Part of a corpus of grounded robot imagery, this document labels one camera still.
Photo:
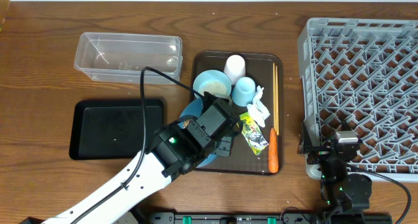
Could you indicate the pink plastic cup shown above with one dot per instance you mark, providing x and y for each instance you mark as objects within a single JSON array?
[{"x": 235, "y": 68}]

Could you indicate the pile of white rice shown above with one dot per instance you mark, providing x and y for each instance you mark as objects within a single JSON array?
[{"x": 213, "y": 87}]

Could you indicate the green foil snack wrapper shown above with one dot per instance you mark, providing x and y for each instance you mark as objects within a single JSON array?
[{"x": 253, "y": 134}]

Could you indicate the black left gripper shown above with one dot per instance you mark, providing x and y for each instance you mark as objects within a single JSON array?
[{"x": 230, "y": 132}]

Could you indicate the grey dishwasher rack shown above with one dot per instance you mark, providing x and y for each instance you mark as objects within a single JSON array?
[{"x": 363, "y": 72}]

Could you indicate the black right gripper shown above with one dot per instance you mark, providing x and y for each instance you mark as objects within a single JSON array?
[{"x": 319, "y": 152}]

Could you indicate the left wooden chopstick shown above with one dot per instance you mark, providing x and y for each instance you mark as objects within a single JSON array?
[{"x": 274, "y": 95}]

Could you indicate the crumpled white tissue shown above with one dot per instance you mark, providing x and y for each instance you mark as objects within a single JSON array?
[{"x": 257, "y": 110}]

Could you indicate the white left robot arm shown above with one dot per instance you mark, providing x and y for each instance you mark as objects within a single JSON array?
[{"x": 141, "y": 178}]

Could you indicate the dark blue large bowl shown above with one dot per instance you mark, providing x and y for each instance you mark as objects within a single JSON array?
[{"x": 195, "y": 109}]

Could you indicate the light blue plastic cup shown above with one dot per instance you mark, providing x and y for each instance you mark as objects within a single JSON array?
[{"x": 244, "y": 91}]

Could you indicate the right wooden chopstick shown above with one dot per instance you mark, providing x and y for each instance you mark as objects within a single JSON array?
[{"x": 277, "y": 102}]

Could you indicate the clear plastic container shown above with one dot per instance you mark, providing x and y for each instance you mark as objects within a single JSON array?
[{"x": 120, "y": 57}]

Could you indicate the orange carrot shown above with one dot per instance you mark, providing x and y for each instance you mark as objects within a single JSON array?
[{"x": 273, "y": 164}]

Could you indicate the wooden chopstick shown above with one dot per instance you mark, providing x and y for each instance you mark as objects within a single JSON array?
[
  {"x": 274, "y": 95},
  {"x": 277, "y": 102}
]

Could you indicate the black plastic tray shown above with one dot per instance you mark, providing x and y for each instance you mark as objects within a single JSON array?
[{"x": 112, "y": 129}]

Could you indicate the light blue small bowl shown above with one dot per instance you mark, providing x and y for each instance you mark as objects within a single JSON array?
[{"x": 212, "y": 75}]

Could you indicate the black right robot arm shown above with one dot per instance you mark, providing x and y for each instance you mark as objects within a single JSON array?
[{"x": 347, "y": 195}]

